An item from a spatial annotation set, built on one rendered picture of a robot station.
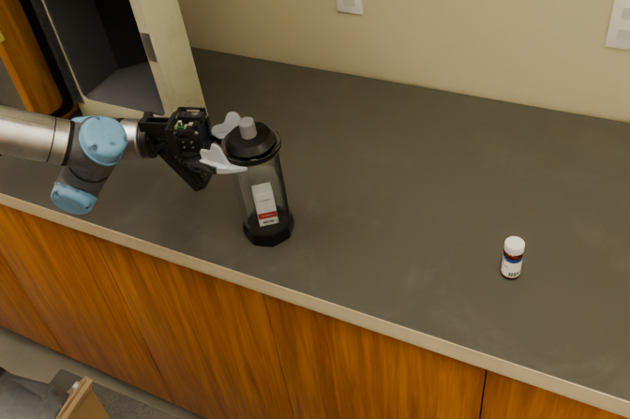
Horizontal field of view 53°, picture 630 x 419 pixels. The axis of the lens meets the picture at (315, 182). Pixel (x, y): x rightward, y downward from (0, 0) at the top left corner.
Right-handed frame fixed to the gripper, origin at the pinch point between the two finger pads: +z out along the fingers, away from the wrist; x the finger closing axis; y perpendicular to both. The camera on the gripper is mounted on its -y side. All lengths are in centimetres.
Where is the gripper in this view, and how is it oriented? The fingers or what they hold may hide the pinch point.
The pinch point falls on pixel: (251, 152)
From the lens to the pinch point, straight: 116.3
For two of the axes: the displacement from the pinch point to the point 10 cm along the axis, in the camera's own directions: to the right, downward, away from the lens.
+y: -1.1, -7.4, -6.6
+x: 2.0, -6.7, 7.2
